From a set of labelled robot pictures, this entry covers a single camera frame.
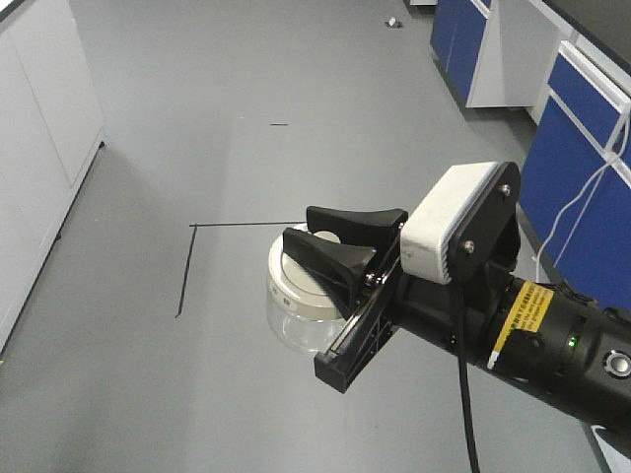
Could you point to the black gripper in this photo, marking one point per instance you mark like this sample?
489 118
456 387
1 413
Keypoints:
458 317

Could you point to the white wall cabinet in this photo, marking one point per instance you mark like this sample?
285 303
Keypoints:
52 126

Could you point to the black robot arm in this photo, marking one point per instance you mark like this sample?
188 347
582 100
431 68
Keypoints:
546 340

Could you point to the blue lab cabinets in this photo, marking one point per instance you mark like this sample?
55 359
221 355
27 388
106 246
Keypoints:
568 64

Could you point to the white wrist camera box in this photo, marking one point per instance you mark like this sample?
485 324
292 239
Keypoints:
454 229

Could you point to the glass jar with cream lid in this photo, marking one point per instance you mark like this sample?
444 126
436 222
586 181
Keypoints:
299 312

